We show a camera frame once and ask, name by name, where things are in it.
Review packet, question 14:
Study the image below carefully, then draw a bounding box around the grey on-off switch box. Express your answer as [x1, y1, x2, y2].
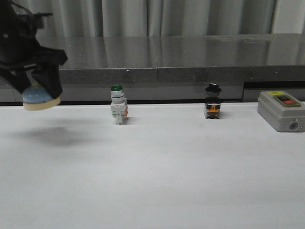
[257, 91, 305, 132]

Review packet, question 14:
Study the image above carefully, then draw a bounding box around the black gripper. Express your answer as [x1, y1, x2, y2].
[0, 0, 68, 99]

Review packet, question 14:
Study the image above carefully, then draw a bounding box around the green pushbutton switch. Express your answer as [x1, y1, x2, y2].
[111, 85, 128, 125]

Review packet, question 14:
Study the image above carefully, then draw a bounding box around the blue call bell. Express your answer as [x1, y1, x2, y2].
[22, 82, 61, 111]

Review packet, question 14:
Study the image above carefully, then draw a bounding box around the grey stone counter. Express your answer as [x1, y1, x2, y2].
[39, 34, 305, 105]

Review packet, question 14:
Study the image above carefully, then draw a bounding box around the grey curtain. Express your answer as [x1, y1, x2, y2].
[13, 0, 305, 37]

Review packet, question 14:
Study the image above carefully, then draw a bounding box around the black selector switch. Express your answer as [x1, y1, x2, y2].
[204, 83, 222, 119]

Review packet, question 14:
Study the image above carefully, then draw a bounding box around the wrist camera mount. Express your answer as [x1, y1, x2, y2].
[17, 11, 53, 29]

